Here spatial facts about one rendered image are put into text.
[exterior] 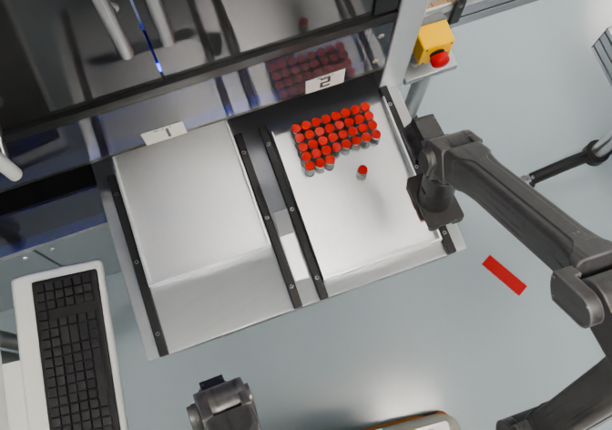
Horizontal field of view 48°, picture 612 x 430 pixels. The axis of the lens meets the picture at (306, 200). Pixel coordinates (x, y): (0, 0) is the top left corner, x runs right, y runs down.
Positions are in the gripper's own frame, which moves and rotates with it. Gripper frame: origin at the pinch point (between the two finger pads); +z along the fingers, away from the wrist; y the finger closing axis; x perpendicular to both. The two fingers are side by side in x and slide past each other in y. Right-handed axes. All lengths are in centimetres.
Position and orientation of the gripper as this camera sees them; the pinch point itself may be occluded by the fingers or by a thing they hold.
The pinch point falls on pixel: (429, 218)
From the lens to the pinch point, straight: 129.4
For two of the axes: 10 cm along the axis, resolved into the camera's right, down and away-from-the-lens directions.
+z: 0.5, 4.2, 9.1
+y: -3.3, -8.5, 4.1
